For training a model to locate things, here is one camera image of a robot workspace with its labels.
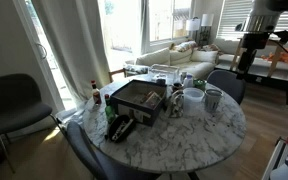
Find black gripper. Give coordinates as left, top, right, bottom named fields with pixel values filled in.
left=235, top=31, right=271, bottom=81

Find green bottle with red cap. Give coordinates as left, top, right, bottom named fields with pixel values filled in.
left=103, top=93, right=117, bottom=125

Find grey metal cup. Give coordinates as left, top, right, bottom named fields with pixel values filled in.
left=204, top=88, right=224, bottom=114

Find white bottle with blue cap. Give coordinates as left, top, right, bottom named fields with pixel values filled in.
left=182, top=73, right=195, bottom=89

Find clear plastic cup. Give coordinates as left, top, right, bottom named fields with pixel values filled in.
left=182, top=87, right=206, bottom=116

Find hot sauce bottle red cap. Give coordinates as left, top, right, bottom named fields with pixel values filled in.
left=90, top=79, right=103, bottom=106

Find white daybed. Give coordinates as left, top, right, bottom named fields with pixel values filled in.
left=213, top=37, right=288, bottom=73

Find black low bench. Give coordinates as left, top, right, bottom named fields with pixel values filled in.
left=213, top=61, right=288, bottom=106

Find wooden side table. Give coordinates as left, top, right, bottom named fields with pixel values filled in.
left=229, top=36, right=287, bottom=79

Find green lidded container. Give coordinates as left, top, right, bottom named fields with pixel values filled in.
left=193, top=78, right=208, bottom=92

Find orange cloth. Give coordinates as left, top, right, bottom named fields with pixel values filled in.
left=260, top=46, right=288, bottom=66

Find white window blinds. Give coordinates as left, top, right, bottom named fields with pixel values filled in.
left=216, top=0, right=288, bottom=42

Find beige sofa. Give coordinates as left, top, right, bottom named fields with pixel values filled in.
left=123, top=41, right=220, bottom=81

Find patterned sofa pillow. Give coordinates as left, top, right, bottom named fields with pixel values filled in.
left=173, top=40, right=198, bottom=53

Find white shade lamp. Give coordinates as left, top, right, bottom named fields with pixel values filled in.
left=185, top=17, right=202, bottom=43
left=199, top=13, right=215, bottom=46

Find dark glass jar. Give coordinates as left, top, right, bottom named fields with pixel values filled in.
left=171, top=82, right=185, bottom=94

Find clear plastic storage container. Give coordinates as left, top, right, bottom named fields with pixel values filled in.
left=148, top=63, right=181, bottom=84

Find white stand with black knob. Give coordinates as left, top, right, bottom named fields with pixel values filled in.
left=261, top=126, right=288, bottom=180

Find packet inside box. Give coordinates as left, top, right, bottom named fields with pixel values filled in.
left=145, top=91, right=162, bottom=110

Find dark patterned cushion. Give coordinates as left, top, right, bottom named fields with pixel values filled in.
left=123, top=63, right=150, bottom=76

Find navy cardboard box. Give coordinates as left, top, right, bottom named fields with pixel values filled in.
left=109, top=79, right=168, bottom=127

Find black oval case white print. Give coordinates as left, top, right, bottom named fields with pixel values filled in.
left=107, top=114, right=138, bottom=144

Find white curtain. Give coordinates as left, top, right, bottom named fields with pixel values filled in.
left=30, top=0, right=112, bottom=105

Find dark grey chair metal legs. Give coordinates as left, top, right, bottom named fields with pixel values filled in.
left=0, top=73, right=54, bottom=174

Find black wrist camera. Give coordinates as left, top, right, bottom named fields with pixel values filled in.
left=273, top=29, right=288, bottom=45

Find metal door handle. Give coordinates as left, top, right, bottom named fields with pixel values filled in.
left=35, top=42, right=48, bottom=60

